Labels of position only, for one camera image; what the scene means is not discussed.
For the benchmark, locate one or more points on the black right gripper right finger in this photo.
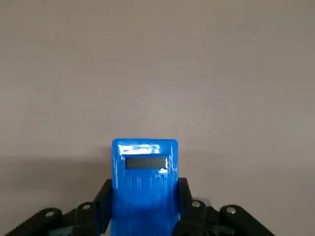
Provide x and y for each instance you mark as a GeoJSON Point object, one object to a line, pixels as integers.
{"type": "Point", "coordinates": [204, 221]}

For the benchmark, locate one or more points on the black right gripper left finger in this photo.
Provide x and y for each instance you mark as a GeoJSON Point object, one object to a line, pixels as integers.
{"type": "Point", "coordinates": [81, 218]}

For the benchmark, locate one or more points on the blue plastic eraser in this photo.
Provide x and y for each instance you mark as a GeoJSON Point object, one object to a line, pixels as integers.
{"type": "Point", "coordinates": [145, 191]}

